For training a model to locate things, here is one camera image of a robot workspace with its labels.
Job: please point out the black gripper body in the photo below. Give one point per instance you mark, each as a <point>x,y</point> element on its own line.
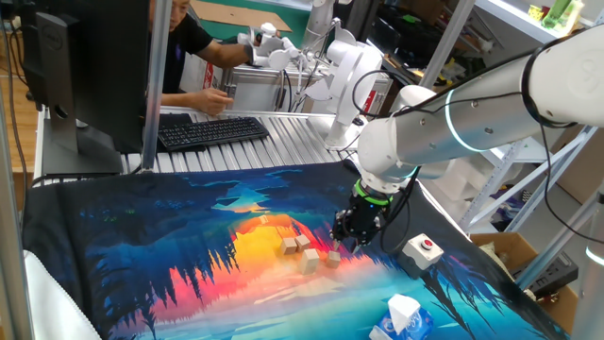
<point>365,219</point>

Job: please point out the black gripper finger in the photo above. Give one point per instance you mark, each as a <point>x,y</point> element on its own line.
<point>340,226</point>
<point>363,243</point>

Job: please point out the person's right forearm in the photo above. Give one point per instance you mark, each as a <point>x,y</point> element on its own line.
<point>179,98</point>

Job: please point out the person's left forearm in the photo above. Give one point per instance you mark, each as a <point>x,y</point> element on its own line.
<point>226,54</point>

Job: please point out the white slim robot arm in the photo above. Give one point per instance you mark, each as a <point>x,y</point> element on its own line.
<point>321,19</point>

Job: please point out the white foam blocks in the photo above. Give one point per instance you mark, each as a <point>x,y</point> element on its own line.
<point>467,189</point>

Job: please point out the person's right hand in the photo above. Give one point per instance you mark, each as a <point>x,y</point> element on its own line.
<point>212,101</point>

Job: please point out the grey emergency stop button box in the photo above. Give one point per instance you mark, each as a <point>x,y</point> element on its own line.
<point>417,257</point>

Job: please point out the blue tissue pack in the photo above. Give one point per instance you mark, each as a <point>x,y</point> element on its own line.
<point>415,326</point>

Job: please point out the white haptic teleoperation device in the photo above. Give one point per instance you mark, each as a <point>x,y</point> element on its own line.
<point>351,75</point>

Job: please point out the colourful forest sunset mat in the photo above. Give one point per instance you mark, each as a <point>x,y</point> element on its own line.
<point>189,236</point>

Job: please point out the silver aluminium case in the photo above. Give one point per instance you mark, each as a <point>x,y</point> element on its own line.
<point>257,94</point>

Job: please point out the black keyboard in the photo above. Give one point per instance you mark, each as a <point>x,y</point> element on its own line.
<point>212,132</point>

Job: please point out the black electronic device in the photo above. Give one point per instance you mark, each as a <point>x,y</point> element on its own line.
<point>552,276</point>

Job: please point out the black pad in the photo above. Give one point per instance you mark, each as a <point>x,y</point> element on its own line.
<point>172,120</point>

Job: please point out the brown cardboard box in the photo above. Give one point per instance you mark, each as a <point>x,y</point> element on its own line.
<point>559,309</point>

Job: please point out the white carton with red print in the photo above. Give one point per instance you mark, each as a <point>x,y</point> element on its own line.
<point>196,75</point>

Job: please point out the brown cardboard sheet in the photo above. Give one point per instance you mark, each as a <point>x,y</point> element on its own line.
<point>236,14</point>

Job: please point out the person in black shirt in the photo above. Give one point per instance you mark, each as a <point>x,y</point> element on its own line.
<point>184,47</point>

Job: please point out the white metal shelf rack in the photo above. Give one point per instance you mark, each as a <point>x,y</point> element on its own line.
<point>519,19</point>

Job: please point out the yellow mesh item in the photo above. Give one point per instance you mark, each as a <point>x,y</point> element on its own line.
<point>535,12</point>

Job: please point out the green plastic bottle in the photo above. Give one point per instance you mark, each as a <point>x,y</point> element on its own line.
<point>554,11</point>

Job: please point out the black computer monitor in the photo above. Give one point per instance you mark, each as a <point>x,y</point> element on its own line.
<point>104,71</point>

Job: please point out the white padded sheet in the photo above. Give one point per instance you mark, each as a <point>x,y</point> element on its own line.
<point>52,307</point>

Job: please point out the aluminium frame post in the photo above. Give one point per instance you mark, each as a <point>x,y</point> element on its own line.
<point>448,42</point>
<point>156,94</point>
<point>11,260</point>
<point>552,245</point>

